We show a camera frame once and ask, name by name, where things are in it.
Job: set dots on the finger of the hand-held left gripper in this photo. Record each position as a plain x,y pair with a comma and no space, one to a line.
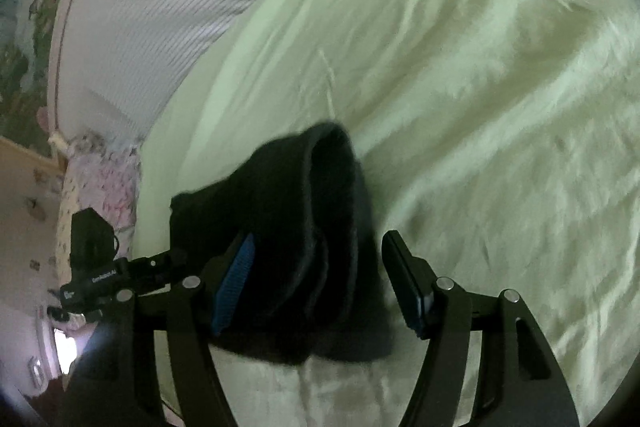
157,264

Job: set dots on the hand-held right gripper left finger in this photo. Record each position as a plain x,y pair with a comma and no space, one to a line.
232,287

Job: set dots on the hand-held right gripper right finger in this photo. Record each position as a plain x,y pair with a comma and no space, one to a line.
410,282

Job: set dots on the black pants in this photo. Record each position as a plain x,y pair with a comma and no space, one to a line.
300,227

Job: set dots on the person's left hand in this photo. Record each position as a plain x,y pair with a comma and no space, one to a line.
80,321

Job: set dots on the yellow floral pillow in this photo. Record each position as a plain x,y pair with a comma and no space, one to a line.
67,232

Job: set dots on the green bed sheet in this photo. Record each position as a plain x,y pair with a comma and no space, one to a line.
450,82

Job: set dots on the framed landscape wall poster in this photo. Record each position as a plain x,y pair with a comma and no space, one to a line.
25,32

